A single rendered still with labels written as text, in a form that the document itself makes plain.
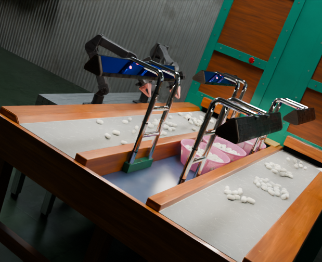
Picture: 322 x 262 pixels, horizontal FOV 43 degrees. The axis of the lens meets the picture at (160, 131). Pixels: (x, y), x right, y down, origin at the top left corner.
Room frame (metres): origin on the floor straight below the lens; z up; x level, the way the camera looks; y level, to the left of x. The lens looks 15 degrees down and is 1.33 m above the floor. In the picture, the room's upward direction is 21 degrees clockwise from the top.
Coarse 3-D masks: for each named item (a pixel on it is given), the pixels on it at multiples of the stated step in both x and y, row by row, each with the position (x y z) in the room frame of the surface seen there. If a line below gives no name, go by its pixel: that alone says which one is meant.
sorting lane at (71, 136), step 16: (192, 112) 2.98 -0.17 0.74; (32, 128) 1.51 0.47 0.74; (48, 128) 1.57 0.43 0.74; (64, 128) 1.64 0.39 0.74; (80, 128) 1.72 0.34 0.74; (96, 128) 1.80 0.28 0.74; (112, 128) 1.89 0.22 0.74; (128, 128) 1.99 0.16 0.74; (176, 128) 2.34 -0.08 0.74; (208, 128) 2.65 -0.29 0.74; (64, 144) 1.47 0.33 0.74; (80, 144) 1.54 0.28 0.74; (96, 144) 1.60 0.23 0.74; (112, 144) 1.68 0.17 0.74
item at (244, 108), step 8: (216, 104) 1.50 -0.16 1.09; (224, 104) 1.48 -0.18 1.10; (232, 104) 1.47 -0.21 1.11; (240, 104) 1.61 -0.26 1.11; (248, 104) 1.60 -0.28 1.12; (208, 112) 1.49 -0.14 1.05; (224, 112) 1.63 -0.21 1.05; (240, 112) 1.45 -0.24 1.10; (248, 112) 1.44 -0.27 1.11; (256, 112) 1.58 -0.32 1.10; (264, 112) 1.57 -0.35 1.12; (208, 120) 1.50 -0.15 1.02; (200, 128) 1.50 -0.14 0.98; (200, 136) 1.50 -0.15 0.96; (208, 144) 1.63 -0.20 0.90; (192, 152) 1.50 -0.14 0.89; (208, 152) 1.63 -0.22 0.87; (192, 160) 1.50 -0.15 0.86; (200, 160) 1.58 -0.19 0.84; (184, 168) 1.50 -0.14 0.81; (200, 168) 1.63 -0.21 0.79; (184, 176) 1.50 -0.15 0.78
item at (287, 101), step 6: (276, 102) 2.38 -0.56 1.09; (282, 102) 2.36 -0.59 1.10; (288, 102) 2.35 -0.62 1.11; (294, 102) 2.48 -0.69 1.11; (270, 108) 2.38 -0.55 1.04; (276, 108) 2.52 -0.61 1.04; (300, 108) 2.31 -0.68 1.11; (258, 138) 2.38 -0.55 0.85; (264, 138) 2.49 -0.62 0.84; (252, 150) 2.37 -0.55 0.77; (258, 150) 2.51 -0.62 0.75
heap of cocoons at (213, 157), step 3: (186, 147) 2.04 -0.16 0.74; (189, 147) 2.07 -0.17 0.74; (198, 150) 2.05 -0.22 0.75; (201, 150) 2.10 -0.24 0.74; (198, 153) 2.01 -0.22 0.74; (201, 153) 2.03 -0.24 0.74; (210, 153) 2.09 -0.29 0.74; (210, 156) 2.04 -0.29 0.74; (213, 156) 2.06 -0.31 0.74; (216, 156) 2.07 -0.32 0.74; (210, 159) 1.98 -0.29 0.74; (213, 159) 2.02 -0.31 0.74; (216, 159) 2.02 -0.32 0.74; (219, 159) 2.05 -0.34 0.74; (195, 168) 1.93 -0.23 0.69; (210, 168) 1.90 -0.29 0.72
